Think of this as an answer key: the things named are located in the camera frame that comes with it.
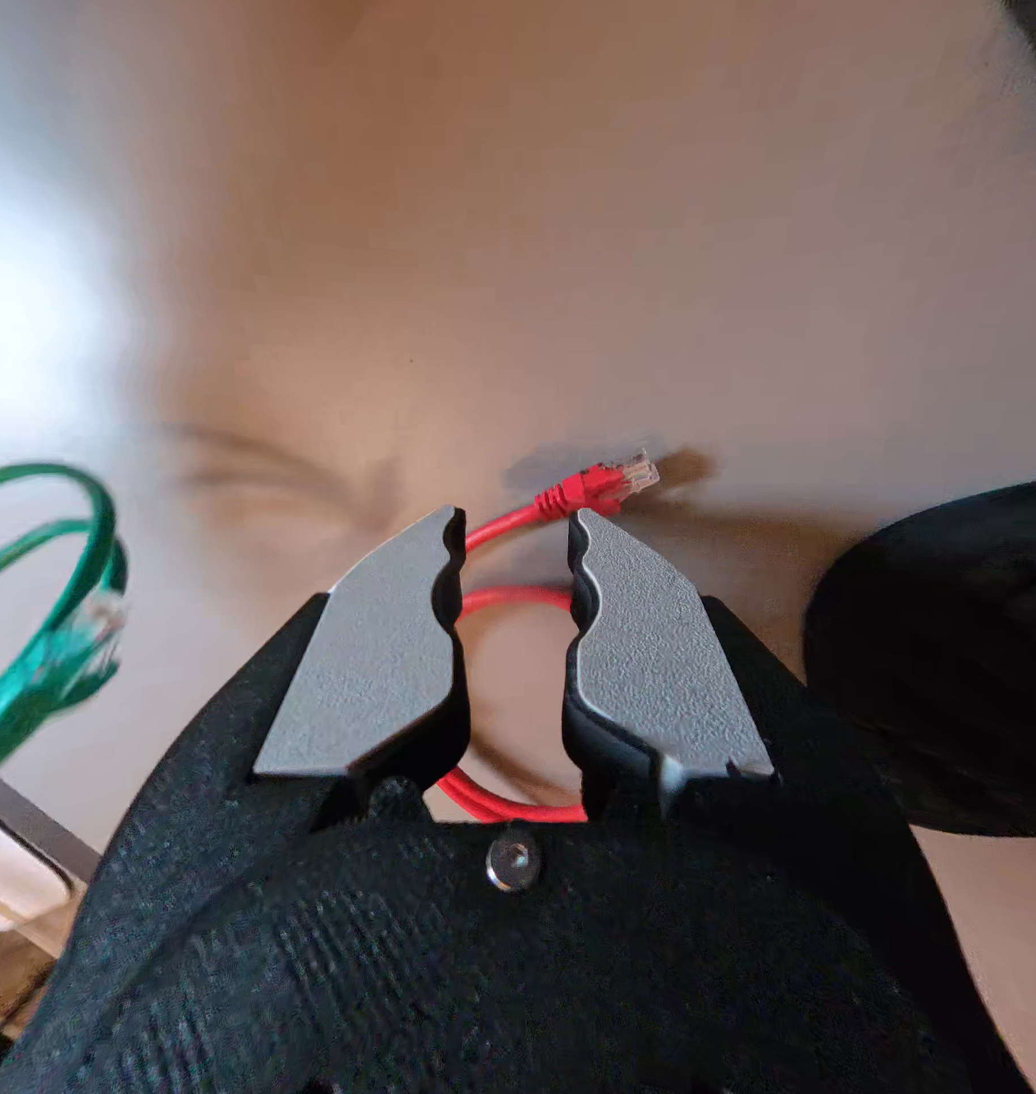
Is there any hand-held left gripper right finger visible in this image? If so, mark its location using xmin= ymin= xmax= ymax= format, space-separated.
xmin=562 ymin=507 xmax=777 ymax=791

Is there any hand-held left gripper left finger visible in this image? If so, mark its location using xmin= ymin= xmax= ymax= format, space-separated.
xmin=251 ymin=504 xmax=472 ymax=779

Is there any red ethernet cable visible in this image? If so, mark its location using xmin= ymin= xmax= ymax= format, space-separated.
xmin=435 ymin=448 xmax=663 ymax=824

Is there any green ethernet cable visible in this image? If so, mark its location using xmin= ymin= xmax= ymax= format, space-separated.
xmin=0 ymin=462 xmax=130 ymax=787

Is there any black ribbed pad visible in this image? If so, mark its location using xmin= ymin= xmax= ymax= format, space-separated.
xmin=804 ymin=474 xmax=1036 ymax=839

